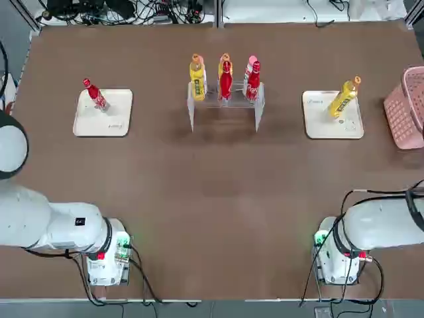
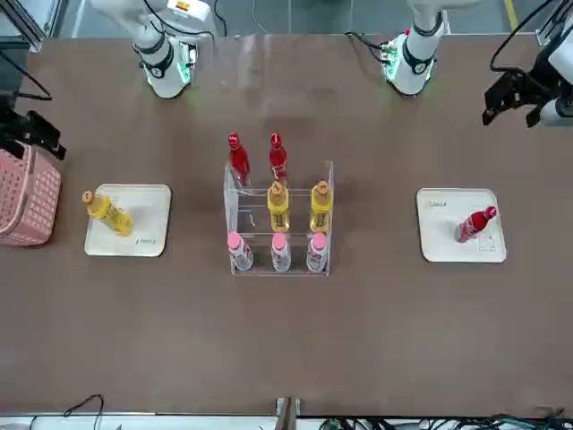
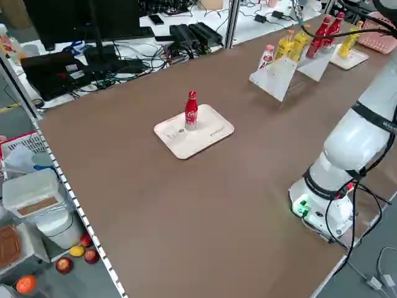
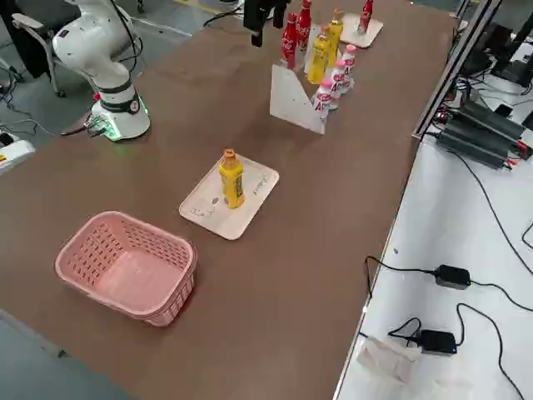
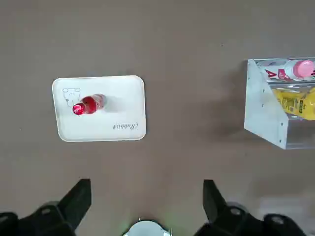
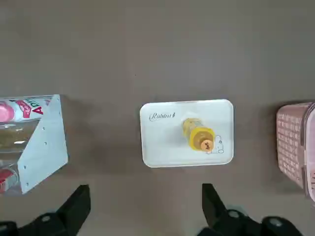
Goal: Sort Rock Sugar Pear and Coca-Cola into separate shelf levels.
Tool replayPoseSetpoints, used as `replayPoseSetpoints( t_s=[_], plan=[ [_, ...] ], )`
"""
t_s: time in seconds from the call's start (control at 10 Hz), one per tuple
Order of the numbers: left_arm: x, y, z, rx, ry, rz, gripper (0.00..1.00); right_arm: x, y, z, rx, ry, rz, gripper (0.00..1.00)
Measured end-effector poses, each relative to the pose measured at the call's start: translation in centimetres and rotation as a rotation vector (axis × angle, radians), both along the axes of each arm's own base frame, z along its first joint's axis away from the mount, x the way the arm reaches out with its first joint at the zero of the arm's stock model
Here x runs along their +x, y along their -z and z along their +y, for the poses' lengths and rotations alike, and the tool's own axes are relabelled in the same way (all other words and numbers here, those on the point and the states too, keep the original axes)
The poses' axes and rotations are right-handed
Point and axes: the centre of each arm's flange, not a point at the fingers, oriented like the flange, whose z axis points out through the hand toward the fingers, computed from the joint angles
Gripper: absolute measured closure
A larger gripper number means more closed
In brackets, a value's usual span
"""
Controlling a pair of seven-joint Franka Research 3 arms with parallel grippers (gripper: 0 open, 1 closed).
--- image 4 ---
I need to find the pink cap AD milk bottle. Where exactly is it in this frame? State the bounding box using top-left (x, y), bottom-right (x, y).
top-left (311, 76), bottom-right (339, 124)
top-left (328, 60), bottom-right (350, 110)
top-left (339, 44), bottom-right (357, 91)

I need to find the pink plastic basket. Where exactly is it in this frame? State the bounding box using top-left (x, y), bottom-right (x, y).
top-left (54, 210), bottom-right (198, 328)

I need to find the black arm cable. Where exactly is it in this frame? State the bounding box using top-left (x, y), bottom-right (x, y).
top-left (108, 0), bottom-right (145, 84)

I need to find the aluminium frame rail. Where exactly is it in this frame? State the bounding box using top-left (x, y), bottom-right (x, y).
top-left (411, 0), bottom-right (501, 141)

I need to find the white crumpled plastic bag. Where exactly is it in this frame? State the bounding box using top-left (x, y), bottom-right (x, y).
top-left (356, 336), bottom-right (421, 387)

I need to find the black power adapter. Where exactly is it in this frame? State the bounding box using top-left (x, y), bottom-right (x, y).
top-left (418, 328), bottom-right (457, 357)
top-left (434, 264), bottom-right (472, 290)

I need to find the long black power cable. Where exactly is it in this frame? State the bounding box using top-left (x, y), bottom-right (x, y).
top-left (451, 152), bottom-right (533, 272)

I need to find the yellow pear drink bottle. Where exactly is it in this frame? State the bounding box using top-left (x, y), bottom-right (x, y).
top-left (326, 8), bottom-right (345, 70)
top-left (219, 148), bottom-right (246, 209)
top-left (306, 25), bottom-right (332, 84)

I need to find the black power supply unit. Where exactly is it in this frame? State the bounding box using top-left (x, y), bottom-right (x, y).
top-left (436, 124), bottom-right (533, 170)
top-left (457, 102), bottom-right (526, 141)

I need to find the black monitor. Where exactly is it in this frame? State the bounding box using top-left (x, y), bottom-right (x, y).
top-left (493, 22), bottom-right (533, 87)

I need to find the clear tiered display shelf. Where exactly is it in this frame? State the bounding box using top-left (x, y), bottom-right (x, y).
top-left (269, 16), bottom-right (359, 136)

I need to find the black adapter cable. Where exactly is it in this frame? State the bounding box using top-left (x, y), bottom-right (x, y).
top-left (470, 278), bottom-right (533, 312)
top-left (387, 317), bottom-right (422, 347)
top-left (453, 302), bottom-right (526, 400)
top-left (365, 255), bottom-right (436, 299)

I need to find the red Coca-Cola bottle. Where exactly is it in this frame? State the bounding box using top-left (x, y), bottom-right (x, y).
top-left (279, 12), bottom-right (300, 70)
top-left (356, 0), bottom-right (375, 34)
top-left (296, 0), bottom-right (313, 49)

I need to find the white control box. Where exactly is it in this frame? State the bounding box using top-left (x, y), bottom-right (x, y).
top-left (0, 140), bottom-right (35, 176)

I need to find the white bear print tray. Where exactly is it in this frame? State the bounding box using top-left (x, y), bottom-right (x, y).
top-left (339, 12), bottom-right (384, 50)

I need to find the white rabbit print tray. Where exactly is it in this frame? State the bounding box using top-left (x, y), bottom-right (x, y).
top-left (178, 157), bottom-right (281, 242)

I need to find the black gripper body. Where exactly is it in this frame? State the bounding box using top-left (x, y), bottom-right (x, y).
top-left (243, 0), bottom-right (289, 30)

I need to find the grey office chair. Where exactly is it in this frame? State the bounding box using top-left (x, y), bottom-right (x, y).
top-left (11, 11), bottom-right (70, 99)

